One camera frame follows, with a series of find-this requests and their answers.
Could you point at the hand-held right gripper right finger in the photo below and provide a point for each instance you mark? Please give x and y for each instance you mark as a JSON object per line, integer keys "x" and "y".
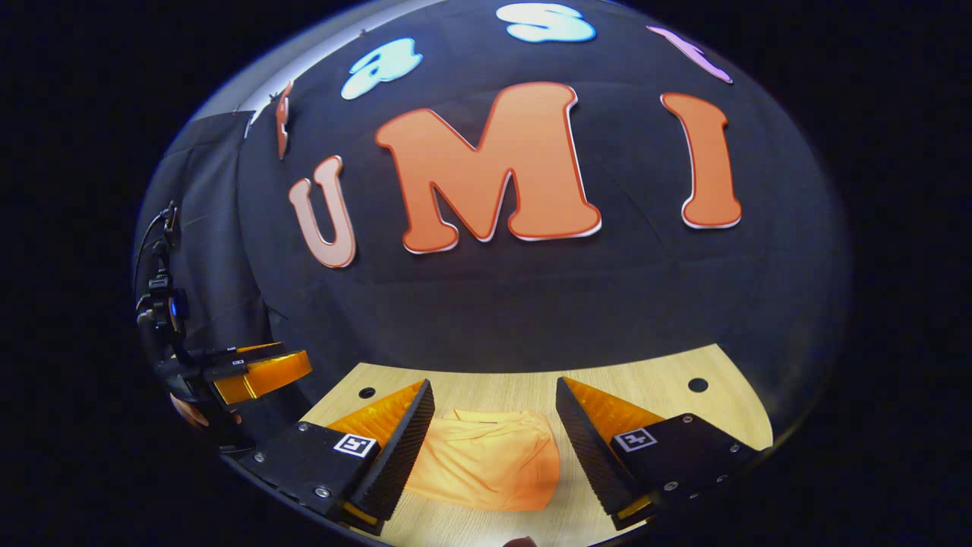
{"x": 596, "y": 463}

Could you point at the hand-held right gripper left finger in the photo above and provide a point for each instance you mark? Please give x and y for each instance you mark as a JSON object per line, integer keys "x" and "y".
{"x": 395, "y": 463}

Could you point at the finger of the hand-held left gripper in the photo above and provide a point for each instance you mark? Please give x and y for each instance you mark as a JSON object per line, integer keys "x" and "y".
{"x": 243, "y": 352}
{"x": 262, "y": 377}

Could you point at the orange T-shirt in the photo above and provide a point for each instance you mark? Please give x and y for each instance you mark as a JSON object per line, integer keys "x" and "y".
{"x": 486, "y": 463}

